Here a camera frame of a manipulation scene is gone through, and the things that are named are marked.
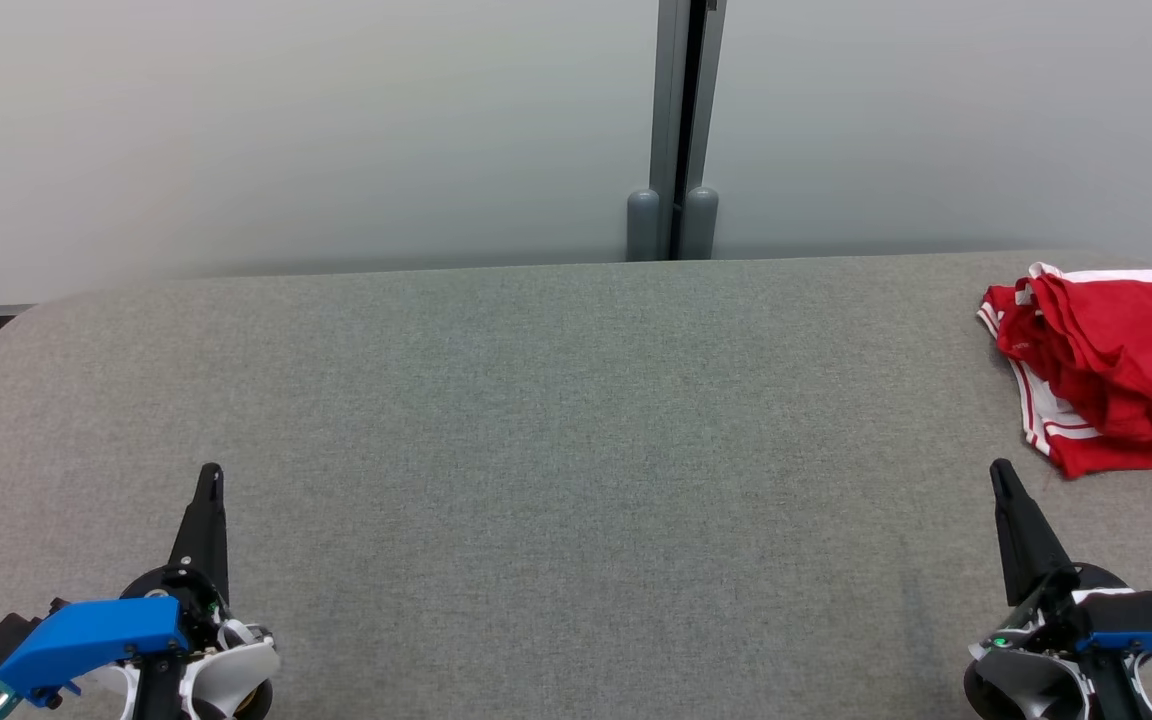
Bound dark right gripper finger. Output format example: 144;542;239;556
989;459;1075;608

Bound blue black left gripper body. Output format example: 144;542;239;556
0;565;232;706

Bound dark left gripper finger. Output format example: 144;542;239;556
167;462;230;603

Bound red shirt with white sleeves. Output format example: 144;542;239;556
976;285;1152;479

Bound red shorts with white stripe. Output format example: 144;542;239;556
996;262;1152;446

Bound grey partition post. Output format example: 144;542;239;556
626;0;727;261

